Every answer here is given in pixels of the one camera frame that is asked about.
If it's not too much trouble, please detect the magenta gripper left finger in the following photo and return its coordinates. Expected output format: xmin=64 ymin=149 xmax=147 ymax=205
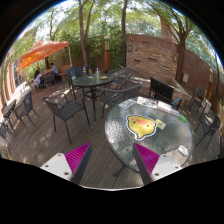
xmin=41 ymin=143 xmax=92 ymax=185

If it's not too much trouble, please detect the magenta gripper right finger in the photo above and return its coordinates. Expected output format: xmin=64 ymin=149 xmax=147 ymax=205
xmin=133 ymin=143 xmax=182 ymax=185

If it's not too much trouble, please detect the small yellow card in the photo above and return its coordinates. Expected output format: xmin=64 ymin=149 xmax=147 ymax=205
xmin=156 ymin=119 xmax=166 ymax=130

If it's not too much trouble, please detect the round glass patio table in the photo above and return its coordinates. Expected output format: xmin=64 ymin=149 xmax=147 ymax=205
xmin=105 ymin=97 xmax=194 ymax=172

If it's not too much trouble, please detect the green marker pen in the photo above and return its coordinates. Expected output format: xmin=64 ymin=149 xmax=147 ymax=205
xmin=179 ymin=115 xmax=186 ymax=122

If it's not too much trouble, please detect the white book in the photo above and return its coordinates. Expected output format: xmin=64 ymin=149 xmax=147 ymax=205
xmin=157 ymin=101 xmax=172 ymax=113

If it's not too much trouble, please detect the black wicker armchair left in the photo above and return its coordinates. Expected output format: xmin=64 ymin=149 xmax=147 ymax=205
xmin=41 ymin=93 xmax=90 ymax=142

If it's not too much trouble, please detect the colourful printed sheet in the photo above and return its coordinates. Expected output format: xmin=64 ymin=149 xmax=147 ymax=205
xmin=137 ymin=96 xmax=157 ymax=108

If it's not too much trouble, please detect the black chair far left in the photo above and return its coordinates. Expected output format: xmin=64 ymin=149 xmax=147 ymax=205
xmin=14 ymin=92 xmax=38 ymax=123

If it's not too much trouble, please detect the black chair right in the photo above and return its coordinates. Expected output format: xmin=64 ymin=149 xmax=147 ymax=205
xmin=195 ymin=113 xmax=221 ymax=146

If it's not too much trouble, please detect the black slatted chair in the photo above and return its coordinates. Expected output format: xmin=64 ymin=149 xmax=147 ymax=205
xmin=148 ymin=77 xmax=182 ymax=110

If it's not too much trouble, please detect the black wicker chair middle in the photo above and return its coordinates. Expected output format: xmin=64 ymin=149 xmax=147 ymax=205
xmin=99 ymin=80 xmax=143 ymax=111

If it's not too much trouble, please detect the far round glass table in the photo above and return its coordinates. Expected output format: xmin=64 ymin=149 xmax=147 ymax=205
xmin=72 ymin=73 xmax=115 ymax=123

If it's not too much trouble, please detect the seated person in white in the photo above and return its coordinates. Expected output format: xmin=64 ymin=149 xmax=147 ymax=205
xmin=34 ymin=70 xmax=43 ymax=87

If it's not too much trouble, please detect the black chair behind far table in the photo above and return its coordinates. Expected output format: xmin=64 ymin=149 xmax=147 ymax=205
xmin=67 ymin=66 xmax=82 ymax=96

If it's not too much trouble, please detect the seated person in blue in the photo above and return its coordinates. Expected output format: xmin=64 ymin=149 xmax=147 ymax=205
xmin=50 ymin=63 xmax=58 ymax=75

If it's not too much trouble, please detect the orange canopy tent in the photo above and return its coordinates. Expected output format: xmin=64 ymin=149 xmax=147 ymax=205
xmin=18 ymin=40 xmax=69 ymax=71

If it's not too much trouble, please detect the wooden lamp post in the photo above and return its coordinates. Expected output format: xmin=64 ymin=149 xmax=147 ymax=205
xmin=104 ymin=35 xmax=110 ymax=73

